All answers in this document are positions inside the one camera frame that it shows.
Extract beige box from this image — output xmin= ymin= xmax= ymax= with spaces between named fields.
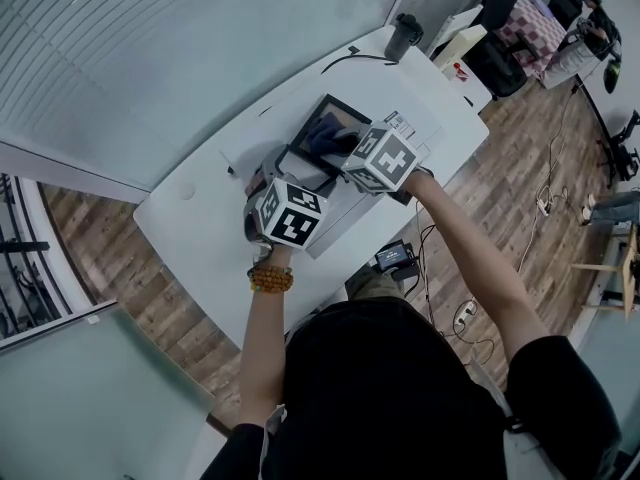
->
xmin=431 ymin=23 xmax=489 ymax=68

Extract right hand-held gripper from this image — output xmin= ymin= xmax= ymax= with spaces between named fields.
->
xmin=341 ymin=123 xmax=437 ymax=207

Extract white side desk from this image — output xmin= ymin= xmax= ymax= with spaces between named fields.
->
xmin=426 ymin=3 xmax=495 ymax=114

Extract black device with screen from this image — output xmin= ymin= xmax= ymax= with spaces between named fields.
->
xmin=373 ymin=239 xmax=420 ymax=283

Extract dark blue cloth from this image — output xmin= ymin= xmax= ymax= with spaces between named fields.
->
xmin=304 ymin=112 xmax=365 ymax=159

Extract frosted glass door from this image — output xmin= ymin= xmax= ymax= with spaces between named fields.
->
xmin=0 ymin=298 xmax=219 ymax=480

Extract person's left forearm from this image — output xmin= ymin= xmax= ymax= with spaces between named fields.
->
xmin=237 ymin=242 xmax=297 ymax=428

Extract black framed picture frame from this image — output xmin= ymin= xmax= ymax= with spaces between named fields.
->
xmin=287 ymin=92 xmax=374 ymax=179

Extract person's left hand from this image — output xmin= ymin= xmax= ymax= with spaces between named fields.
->
xmin=244 ymin=169 xmax=267 ymax=197

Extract person's right forearm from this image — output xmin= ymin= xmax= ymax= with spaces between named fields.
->
xmin=402 ymin=171 xmax=552 ymax=367

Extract white flat cardboard box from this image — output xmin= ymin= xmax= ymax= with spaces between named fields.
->
xmin=219 ymin=83 xmax=446 ymax=262

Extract black metal railing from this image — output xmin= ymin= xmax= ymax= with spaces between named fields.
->
xmin=0 ymin=171 xmax=69 ymax=342

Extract person's khaki trousers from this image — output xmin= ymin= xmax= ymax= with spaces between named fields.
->
xmin=343 ymin=265 xmax=407 ymax=303

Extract white table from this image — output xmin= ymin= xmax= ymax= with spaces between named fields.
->
xmin=132 ymin=24 xmax=491 ymax=355

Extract person's black shirt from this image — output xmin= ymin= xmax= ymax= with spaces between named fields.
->
xmin=199 ymin=298 xmax=625 ymax=480

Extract checkered cloth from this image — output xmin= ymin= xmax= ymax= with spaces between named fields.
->
xmin=498 ymin=0 xmax=569 ymax=73

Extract white power strip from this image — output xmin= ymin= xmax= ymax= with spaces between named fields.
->
xmin=535 ymin=186 xmax=555 ymax=218
xmin=451 ymin=300 xmax=480 ymax=328

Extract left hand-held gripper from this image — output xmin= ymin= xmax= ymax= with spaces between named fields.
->
xmin=242 ymin=141 xmax=347 ymax=253

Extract black mesh chair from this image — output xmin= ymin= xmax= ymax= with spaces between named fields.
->
xmin=463 ymin=31 xmax=530 ymax=103

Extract black tumbler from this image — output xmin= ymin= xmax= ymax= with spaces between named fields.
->
xmin=383 ymin=12 xmax=426 ymax=63

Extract light wooden table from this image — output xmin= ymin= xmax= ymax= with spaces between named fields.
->
xmin=571 ymin=226 xmax=640 ymax=322

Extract black cable with plug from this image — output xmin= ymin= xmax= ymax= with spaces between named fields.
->
xmin=319 ymin=45 xmax=399 ymax=75

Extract orange beaded bracelet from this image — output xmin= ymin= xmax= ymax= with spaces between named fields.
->
xmin=246 ymin=263 xmax=296 ymax=295

